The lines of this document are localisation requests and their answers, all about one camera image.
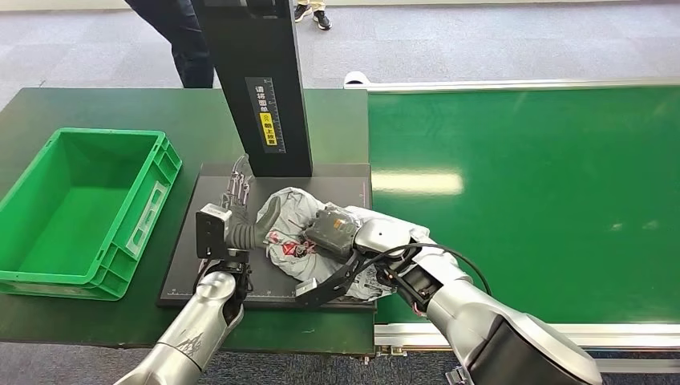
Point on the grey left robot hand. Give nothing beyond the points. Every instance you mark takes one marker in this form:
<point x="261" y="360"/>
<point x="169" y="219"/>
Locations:
<point x="242" y="231"/>

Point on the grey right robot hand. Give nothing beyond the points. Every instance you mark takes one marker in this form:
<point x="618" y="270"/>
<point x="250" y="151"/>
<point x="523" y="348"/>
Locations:
<point x="332" y="234"/>

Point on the grey poly mailer package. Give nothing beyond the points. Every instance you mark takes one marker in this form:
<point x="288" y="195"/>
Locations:
<point x="292" y="212"/>

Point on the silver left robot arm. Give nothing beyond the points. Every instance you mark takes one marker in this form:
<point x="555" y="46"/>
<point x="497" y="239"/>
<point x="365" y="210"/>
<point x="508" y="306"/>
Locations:
<point x="191" y="329"/>

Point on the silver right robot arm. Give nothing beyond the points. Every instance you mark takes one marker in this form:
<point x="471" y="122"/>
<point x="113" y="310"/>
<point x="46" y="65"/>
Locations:
<point x="478" y="319"/>

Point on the white conveyor roller end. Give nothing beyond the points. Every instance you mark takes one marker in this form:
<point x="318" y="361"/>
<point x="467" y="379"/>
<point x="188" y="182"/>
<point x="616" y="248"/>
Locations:
<point x="357" y="78"/>

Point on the green conveyor belt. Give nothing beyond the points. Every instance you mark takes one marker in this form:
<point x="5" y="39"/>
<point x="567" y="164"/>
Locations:
<point x="531" y="159"/>

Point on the yellow and black column sticker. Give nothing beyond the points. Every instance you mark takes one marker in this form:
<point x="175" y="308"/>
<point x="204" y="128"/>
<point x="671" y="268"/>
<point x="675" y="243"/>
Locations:
<point x="265" y="117"/>

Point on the dark green table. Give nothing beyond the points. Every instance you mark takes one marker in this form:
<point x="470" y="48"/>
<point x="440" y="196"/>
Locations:
<point x="133" y="111"/>

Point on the green plastic crate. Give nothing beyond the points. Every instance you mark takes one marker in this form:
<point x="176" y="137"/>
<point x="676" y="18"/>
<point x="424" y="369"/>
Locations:
<point x="74" y="223"/>

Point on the black scanner column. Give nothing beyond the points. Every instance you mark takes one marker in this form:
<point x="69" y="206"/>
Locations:
<point x="255" y="58"/>

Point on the person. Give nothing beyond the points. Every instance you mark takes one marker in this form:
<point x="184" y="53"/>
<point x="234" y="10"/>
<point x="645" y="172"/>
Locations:
<point x="321" y="18"/>
<point x="186" y="42"/>

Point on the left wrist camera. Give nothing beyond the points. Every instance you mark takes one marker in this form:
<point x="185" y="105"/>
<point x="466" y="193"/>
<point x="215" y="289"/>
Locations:
<point x="212" y="231"/>

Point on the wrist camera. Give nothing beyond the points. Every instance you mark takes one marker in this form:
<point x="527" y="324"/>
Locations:
<point x="324" y="289"/>
<point x="212" y="231"/>

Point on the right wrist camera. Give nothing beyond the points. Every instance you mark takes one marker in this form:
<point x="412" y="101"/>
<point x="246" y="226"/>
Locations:
<point x="324" y="289"/>

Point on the black scanner base plate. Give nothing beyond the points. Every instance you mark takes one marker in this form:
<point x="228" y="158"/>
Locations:
<point x="186" y="265"/>

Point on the aluminium conveyor frame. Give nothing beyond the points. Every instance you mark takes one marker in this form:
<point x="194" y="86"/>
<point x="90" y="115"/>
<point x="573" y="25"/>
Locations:
<point x="627" y="336"/>

